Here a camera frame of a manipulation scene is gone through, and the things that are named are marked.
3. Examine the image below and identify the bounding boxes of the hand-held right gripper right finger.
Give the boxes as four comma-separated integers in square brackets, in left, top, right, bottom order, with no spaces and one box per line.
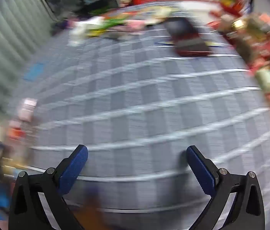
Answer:
[186,145,265,230]

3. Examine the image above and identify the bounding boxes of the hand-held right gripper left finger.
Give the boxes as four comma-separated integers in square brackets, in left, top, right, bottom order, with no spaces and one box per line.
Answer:
[8,144,89,230]

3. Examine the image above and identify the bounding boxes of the pink white snack packet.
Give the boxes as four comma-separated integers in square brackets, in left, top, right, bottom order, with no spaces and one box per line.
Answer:
[125,20,147,33]
[17,98,38,121]

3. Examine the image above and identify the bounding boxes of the grey checked blanket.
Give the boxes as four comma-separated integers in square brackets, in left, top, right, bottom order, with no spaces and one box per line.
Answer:
[6,0,270,230]

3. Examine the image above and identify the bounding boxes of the dark red flat box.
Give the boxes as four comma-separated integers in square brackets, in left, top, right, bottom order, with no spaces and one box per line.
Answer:
[165,17,216,57]

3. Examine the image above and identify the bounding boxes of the pale green curtain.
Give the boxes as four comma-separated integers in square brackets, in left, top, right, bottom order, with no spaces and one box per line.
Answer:
[0,0,56,144]

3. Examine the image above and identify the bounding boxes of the white cloth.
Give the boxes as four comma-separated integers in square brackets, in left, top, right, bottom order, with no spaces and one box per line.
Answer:
[69,16,104,46]

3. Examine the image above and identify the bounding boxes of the pile of assorted snack packets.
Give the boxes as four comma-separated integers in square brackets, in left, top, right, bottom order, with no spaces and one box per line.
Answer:
[207,0,270,108]

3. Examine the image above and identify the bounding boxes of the green snack packet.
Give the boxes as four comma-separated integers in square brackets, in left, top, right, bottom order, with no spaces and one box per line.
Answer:
[101,17,126,29]

